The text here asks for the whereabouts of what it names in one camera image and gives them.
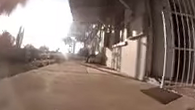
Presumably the white metal bar gate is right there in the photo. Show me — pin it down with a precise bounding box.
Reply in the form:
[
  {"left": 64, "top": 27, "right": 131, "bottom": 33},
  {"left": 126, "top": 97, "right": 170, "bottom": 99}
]
[{"left": 155, "top": 0, "right": 195, "bottom": 92}]

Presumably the row of trees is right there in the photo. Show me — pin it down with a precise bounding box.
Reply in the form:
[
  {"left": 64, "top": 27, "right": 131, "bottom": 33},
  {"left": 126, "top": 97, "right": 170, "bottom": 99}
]
[{"left": 0, "top": 23, "right": 63, "bottom": 61}]

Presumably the dark roadside strip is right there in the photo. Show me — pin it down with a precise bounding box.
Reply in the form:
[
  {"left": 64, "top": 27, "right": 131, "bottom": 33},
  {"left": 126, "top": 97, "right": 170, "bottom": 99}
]
[{"left": 0, "top": 46, "right": 69, "bottom": 90}]

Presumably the dark doormat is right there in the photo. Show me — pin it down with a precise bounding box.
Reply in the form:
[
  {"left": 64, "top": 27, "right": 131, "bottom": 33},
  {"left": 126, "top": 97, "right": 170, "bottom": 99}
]
[{"left": 139, "top": 85, "right": 184, "bottom": 107}]

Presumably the grey concrete pavement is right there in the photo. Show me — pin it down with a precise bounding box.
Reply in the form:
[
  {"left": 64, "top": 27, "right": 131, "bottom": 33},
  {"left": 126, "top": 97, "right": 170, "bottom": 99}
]
[{"left": 0, "top": 53, "right": 195, "bottom": 110}]

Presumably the building with white walls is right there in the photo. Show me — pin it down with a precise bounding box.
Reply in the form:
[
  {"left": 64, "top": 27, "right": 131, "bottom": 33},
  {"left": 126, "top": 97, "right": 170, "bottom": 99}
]
[{"left": 58, "top": 0, "right": 195, "bottom": 100}]

